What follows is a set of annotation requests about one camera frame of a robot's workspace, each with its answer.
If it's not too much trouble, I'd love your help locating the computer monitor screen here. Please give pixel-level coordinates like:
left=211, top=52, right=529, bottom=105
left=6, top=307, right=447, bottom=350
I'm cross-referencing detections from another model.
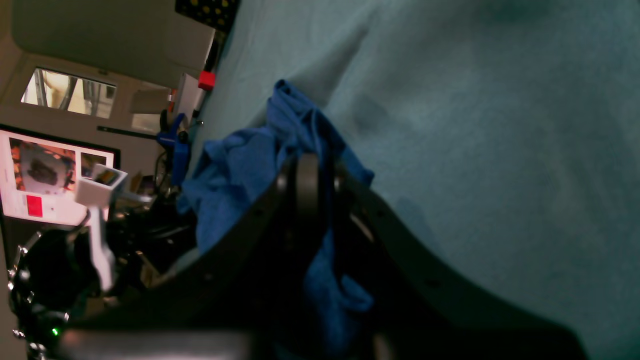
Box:
left=0, top=125, right=121, bottom=225

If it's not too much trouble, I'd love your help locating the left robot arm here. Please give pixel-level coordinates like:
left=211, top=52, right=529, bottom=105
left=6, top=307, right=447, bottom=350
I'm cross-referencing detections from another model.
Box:
left=7, top=203, right=196, bottom=360

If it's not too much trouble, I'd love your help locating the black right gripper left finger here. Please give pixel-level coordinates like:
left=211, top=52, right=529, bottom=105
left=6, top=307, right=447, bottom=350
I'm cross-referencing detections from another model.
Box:
left=55, top=153, right=321, bottom=360

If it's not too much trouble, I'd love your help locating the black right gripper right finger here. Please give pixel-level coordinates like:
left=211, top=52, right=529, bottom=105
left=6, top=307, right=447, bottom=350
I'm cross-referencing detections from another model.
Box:
left=332, top=164, right=587, bottom=360

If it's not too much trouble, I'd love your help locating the black yellow-dotted mug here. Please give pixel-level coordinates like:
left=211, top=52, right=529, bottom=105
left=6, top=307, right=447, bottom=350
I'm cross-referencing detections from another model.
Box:
left=174, top=0, right=241, bottom=34

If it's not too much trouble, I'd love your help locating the blue clamp bottom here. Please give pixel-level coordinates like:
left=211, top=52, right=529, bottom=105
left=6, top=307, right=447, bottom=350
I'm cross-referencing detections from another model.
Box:
left=156, top=109, right=191, bottom=187

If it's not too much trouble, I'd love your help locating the blue t-shirt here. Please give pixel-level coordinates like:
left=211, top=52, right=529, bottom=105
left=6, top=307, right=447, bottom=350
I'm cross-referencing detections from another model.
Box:
left=176, top=79, right=375, bottom=360

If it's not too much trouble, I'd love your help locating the teal table cloth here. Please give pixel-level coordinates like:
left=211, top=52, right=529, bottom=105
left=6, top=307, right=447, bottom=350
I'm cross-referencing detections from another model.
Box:
left=191, top=0, right=640, bottom=360

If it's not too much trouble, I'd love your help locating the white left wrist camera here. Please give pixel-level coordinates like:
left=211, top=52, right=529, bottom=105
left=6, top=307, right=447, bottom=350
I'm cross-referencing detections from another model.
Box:
left=74, top=163, right=128, bottom=208

